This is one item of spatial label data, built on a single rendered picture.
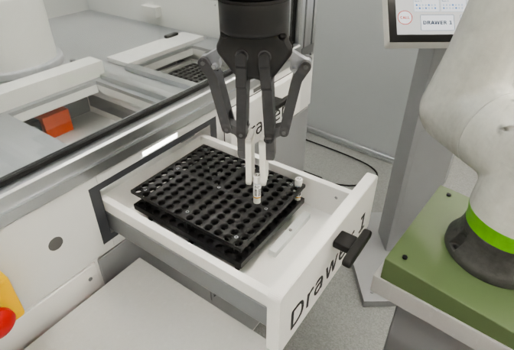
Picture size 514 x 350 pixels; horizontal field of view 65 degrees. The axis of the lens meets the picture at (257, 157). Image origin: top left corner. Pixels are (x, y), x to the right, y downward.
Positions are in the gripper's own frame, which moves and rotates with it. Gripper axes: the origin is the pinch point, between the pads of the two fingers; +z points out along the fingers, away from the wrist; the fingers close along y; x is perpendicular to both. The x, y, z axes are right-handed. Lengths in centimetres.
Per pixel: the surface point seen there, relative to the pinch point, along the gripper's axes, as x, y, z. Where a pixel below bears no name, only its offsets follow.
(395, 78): 164, 46, 52
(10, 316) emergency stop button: -18.9, -26.7, 12.5
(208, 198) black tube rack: 3.9, -8.5, 10.8
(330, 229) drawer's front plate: -3.3, 10.2, 8.4
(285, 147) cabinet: 51, -1, 29
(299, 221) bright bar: 6.5, 5.8, 16.3
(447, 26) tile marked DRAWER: 75, 41, 2
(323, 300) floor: 58, 15, 101
